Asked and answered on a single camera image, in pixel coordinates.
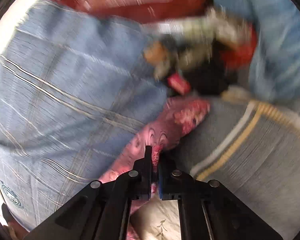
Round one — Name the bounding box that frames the blue plaid pillow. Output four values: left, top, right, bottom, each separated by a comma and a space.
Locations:
0, 0, 167, 230

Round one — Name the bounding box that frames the pile of mixed clutter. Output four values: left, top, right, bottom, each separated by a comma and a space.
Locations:
142, 7, 257, 95

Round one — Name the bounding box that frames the light blue cloth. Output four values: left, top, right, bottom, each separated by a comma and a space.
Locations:
214, 0, 300, 102

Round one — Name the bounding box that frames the grey striped blanket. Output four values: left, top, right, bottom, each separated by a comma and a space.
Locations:
177, 98, 300, 239

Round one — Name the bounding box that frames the pink floral garment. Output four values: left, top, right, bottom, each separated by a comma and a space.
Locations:
99, 96, 210, 239

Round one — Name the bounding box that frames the cream leaf-print pillow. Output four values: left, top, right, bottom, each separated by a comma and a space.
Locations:
130, 194, 181, 240

